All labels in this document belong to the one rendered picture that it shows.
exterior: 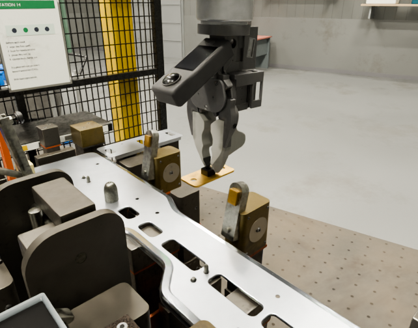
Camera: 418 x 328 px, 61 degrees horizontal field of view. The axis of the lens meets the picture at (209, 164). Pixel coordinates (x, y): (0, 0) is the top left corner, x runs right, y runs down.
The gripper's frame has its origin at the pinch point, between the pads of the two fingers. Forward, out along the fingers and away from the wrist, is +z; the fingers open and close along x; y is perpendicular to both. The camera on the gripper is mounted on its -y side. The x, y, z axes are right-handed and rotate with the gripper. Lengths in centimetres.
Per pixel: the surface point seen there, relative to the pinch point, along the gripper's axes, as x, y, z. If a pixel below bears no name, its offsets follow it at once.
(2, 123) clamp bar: 44.8, -17.3, 1.1
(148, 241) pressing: 14.3, -2.6, 21.0
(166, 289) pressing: 1.0, -8.0, 20.8
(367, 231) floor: 37, 186, 115
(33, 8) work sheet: 101, 11, -21
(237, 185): 5.8, 13.4, 10.5
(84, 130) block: 70, 11, 15
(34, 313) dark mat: -6.1, -28.6, 5.8
